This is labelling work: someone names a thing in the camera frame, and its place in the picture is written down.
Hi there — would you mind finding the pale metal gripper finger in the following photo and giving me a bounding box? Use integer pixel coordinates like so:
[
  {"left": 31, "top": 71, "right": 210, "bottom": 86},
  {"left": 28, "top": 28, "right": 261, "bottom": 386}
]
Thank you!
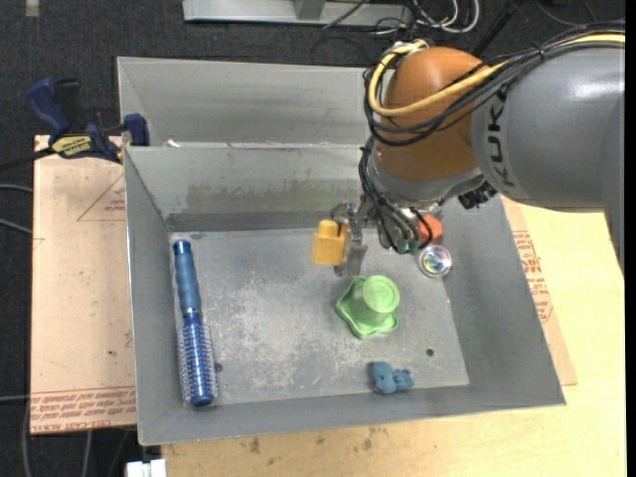
[
  {"left": 329, "top": 203, "right": 355, "bottom": 229},
  {"left": 334, "top": 225, "right": 370, "bottom": 278}
]

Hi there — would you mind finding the yellow toy block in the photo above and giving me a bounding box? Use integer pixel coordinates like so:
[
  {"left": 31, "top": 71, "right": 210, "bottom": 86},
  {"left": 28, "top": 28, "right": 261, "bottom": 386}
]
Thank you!
[{"left": 309, "top": 219, "right": 352, "bottom": 267}]

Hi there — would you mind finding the red-orange round thing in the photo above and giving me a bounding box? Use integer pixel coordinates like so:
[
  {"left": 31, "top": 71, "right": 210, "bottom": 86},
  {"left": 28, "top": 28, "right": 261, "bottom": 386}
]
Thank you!
[{"left": 415, "top": 214, "right": 444, "bottom": 248}]

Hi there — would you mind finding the green star-shaped cup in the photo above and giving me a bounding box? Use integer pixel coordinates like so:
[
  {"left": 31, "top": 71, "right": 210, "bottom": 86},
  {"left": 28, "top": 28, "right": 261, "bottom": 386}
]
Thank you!
[{"left": 335, "top": 274, "right": 401, "bottom": 341}]

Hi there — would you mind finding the clear iridescent ball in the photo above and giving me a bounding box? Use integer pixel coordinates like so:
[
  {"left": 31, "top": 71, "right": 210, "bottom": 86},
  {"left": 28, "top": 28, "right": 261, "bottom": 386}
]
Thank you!
[{"left": 417, "top": 245, "right": 454, "bottom": 279}]

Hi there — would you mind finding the grey metal bin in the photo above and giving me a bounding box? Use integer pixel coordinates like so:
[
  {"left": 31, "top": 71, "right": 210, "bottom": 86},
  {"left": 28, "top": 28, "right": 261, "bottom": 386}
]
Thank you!
[{"left": 116, "top": 56, "right": 567, "bottom": 447}]

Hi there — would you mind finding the blue toy animal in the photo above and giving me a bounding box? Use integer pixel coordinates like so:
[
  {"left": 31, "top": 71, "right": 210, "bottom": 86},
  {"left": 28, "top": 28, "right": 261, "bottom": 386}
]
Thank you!
[{"left": 367, "top": 361, "right": 415, "bottom": 396}]

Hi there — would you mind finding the blue hairbrush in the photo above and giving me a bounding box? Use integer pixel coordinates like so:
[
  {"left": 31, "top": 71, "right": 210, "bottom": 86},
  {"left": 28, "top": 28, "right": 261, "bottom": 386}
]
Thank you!
[{"left": 171, "top": 239, "right": 221, "bottom": 408}]

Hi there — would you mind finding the brown cardboard board, red print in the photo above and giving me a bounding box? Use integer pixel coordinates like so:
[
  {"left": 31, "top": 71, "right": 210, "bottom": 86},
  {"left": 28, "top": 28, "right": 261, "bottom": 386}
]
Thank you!
[{"left": 29, "top": 134, "right": 578, "bottom": 436}]

